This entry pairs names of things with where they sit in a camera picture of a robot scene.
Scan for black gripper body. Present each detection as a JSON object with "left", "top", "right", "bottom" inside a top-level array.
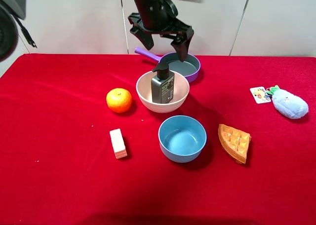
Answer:
[{"left": 128, "top": 0, "right": 194, "bottom": 40}]

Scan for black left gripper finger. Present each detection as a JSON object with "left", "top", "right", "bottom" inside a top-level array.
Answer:
[{"left": 130, "top": 26, "right": 154, "bottom": 50}]

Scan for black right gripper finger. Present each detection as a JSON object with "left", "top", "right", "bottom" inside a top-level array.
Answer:
[{"left": 171, "top": 37, "right": 192, "bottom": 62}]

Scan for dark grey pump bottle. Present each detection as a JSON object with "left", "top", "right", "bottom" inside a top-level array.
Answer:
[{"left": 151, "top": 62, "right": 174, "bottom": 104}]

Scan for purple frying pan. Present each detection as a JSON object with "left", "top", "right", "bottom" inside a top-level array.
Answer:
[{"left": 134, "top": 47, "right": 201, "bottom": 83}]

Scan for pink ribbed bowl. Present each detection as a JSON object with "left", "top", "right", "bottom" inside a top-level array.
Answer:
[{"left": 136, "top": 71, "right": 190, "bottom": 113}]

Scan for orange tangerine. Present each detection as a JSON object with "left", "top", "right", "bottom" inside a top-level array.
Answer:
[{"left": 106, "top": 88, "right": 132, "bottom": 113}]

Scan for blue bowl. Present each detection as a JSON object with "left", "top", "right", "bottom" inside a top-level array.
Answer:
[{"left": 158, "top": 115, "right": 207, "bottom": 163}]

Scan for colourful paper hang tag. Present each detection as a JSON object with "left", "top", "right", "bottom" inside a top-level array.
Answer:
[{"left": 250, "top": 86, "right": 271, "bottom": 104}]

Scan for pink white wafer block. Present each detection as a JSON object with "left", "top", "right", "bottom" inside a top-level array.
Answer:
[{"left": 110, "top": 129, "right": 127, "bottom": 159}]

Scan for orange waffle slice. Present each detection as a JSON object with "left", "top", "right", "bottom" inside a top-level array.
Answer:
[{"left": 218, "top": 124, "right": 251, "bottom": 164}]

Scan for blue plush eggplant toy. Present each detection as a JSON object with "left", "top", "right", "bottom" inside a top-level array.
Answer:
[{"left": 266, "top": 85, "right": 309, "bottom": 119}]

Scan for red velvet tablecloth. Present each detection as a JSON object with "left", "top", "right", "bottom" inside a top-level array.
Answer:
[{"left": 0, "top": 54, "right": 316, "bottom": 225}]

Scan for black cable with plug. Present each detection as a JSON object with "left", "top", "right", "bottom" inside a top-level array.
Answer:
[{"left": 13, "top": 15, "right": 38, "bottom": 49}]

